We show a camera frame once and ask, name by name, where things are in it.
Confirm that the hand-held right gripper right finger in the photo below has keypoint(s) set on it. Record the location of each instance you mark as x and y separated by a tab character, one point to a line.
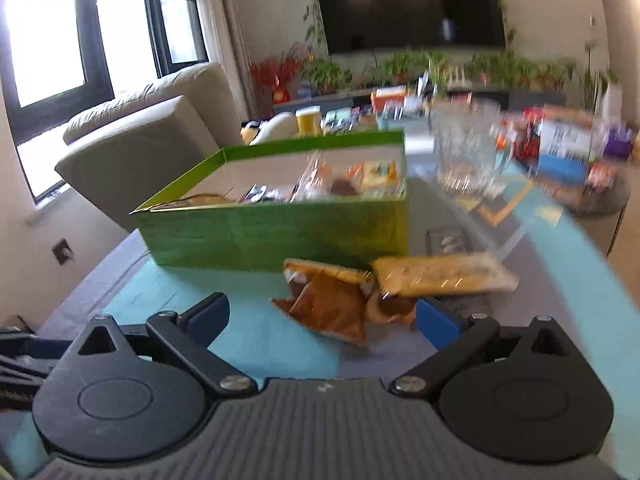
437	324

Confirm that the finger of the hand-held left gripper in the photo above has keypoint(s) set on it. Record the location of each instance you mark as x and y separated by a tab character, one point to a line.
47	347

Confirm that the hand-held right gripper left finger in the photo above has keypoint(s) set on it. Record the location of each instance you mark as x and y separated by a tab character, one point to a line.
207	317

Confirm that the beige wafer bar packet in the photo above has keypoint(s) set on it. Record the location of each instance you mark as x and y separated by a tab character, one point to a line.
445	274

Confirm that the green cardboard box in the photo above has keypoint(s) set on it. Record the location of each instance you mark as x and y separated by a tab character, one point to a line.
280	230

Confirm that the brown foil snack packet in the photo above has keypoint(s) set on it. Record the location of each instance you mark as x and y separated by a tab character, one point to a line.
325	305

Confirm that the clear packet of black snacks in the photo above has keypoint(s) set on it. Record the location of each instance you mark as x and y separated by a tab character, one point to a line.
260	193

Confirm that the yellow cracker packet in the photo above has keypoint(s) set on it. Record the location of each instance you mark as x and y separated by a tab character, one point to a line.
380	176

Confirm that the glass mug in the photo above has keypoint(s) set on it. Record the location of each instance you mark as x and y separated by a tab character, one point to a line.
467	150

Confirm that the beige sofa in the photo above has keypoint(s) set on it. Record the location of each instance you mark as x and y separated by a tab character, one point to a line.
145	145

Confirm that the round grey side table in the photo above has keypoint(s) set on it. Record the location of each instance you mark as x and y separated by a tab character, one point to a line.
595	210

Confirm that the blue and white carton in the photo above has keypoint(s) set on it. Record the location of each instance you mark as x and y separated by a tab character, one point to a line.
567	150

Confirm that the yellow can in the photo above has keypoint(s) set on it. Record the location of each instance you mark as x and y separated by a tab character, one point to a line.
309	121

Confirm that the orange box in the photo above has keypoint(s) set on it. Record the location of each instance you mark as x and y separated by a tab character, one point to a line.
389	97

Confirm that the red flower bouquet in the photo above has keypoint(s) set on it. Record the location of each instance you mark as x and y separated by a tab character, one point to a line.
275	75

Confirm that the potted green plant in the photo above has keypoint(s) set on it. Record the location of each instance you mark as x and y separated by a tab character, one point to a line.
400	65
325	72
500	67

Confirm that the large leaf potted plant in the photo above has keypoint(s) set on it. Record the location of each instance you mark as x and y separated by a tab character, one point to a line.
595	80

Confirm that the beige curtain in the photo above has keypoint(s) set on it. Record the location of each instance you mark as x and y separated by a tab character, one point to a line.
225	20

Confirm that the narrow black framed window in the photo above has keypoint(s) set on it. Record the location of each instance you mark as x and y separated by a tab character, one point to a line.
175	15

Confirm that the wall socket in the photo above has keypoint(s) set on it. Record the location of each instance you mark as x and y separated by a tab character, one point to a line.
63	252

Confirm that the wall television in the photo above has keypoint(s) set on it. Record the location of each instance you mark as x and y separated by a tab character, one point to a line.
410	7

